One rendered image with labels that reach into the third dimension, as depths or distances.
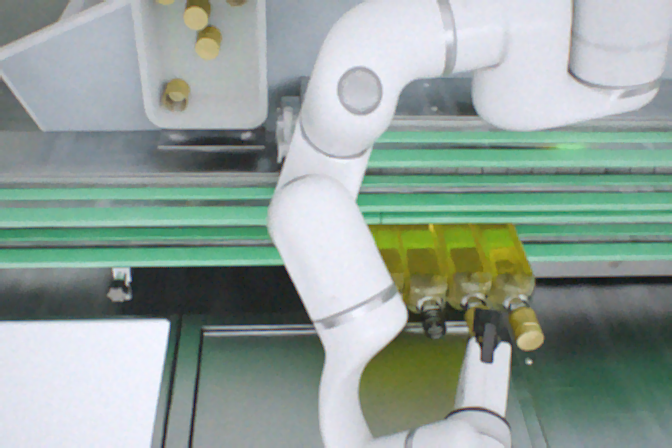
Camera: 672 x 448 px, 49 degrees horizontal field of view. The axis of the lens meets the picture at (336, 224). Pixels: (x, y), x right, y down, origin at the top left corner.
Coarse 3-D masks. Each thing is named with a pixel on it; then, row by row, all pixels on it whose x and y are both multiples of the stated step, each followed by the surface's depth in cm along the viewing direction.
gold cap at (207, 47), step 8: (200, 32) 105; (208, 32) 104; (216, 32) 106; (200, 40) 103; (208, 40) 103; (216, 40) 104; (200, 48) 104; (208, 48) 104; (216, 48) 104; (200, 56) 104; (208, 56) 105; (216, 56) 105
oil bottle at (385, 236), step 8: (368, 224) 105; (376, 224) 106; (384, 224) 106; (392, 224) 106; (376, 232) 104; (384, 232) 104; (392, 232) 104; (376, 240) 103; (384, 240) 103; (392, 240) 103; (384, 248) 101; (392, 248) 101; (400, 248) 102; (384, 256) 100; (392, 256) 100; (400, 256) 100; (384, 264) 99; (392, 264) 99; (400, 264) 99; (392, 272) 98; (400, 272) 98; (392, 280) 97; (400, 280) 97; (400, 288) 97
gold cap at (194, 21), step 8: (192, 0) 102; (200, 0) 102; (208, 0) 104; (192, 8) 100; (200, 8) 100; (208, 8) 103; (184, 16) 101; (192, 16) 101; (200, 16) 101; (208, 16) 101; (192, 24) 102; (200, 24) 102
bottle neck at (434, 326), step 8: (424, 304) 96; (432, 304) 96; (440, 304) 97; (424, 312) 95; (432, 312) 95; (440, 312) 95; (424, 320) 95; (432, 320) 94; (440, 320) 94; (424, 328) 94; (432, 328) 96; (440, 328) 95; (432, 336) 95; (440, 336) 95
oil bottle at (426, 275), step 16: (400, 224) 107; (416, 224) 107; (432, 224) 107; (400, 240) 104; (416, 240) 104; (432, 240) 104; (416, 256) 101; (432, 256) 101; (416, 272) 99; (432, 272) 99; (416, 288) 97; (432, 288) 97; (448, 288) 98; (416, 304) 98
